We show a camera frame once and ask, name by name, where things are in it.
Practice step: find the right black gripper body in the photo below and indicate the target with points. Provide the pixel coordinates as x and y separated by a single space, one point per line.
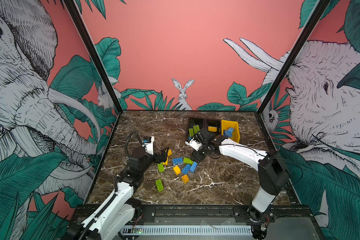
203 151

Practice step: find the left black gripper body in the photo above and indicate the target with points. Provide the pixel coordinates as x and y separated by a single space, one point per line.
149 162

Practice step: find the black bin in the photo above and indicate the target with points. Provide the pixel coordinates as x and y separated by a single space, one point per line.
213 123
190 123

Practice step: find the green lego top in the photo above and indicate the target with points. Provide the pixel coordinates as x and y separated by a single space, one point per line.
196 129
191 132

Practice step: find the green lego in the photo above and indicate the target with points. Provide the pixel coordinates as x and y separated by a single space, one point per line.
187 161
191 132
196 129
159 185

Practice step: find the yellow plastic bin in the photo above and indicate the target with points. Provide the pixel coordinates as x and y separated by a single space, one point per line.
225 125

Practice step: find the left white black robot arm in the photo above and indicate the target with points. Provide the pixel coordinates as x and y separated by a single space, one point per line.
120 207

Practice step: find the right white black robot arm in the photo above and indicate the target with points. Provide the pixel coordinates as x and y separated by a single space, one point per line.
272 171

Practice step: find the yellow lego small left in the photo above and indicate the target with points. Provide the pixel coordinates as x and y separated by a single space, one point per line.
166 163

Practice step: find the green lego mid left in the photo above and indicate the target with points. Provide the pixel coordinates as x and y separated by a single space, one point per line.
161 167

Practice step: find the green lego front left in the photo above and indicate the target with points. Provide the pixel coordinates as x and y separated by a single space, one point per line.
159 185

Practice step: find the green lego middle lower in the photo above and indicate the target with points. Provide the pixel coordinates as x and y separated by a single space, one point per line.
187 161

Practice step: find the blue lego lower pair left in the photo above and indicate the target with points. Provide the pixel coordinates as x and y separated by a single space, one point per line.
186 169

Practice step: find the blue lego pair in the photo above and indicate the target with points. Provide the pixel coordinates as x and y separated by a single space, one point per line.
193 167
186 169

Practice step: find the blue lego lower pair right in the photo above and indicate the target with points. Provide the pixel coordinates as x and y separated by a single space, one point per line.
193 167

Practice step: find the orange yellow lego front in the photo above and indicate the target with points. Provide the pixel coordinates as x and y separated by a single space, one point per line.
185 179

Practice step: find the white vented strip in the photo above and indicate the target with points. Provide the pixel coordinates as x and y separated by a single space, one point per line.
206 230

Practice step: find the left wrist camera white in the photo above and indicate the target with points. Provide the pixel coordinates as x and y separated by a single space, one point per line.
148 142

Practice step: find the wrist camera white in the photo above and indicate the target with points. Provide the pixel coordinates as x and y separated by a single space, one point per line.
148 142
194 144

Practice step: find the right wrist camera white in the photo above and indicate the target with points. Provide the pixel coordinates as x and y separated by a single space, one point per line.
194 144

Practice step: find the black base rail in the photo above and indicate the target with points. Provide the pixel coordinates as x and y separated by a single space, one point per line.
239 212

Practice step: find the left black frame post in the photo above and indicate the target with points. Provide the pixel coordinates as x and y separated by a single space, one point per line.
86 38

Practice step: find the black frame post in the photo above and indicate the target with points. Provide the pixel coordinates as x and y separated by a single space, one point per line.
86 38
311 23

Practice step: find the right black frame post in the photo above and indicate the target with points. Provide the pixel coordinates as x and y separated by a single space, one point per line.
311 23

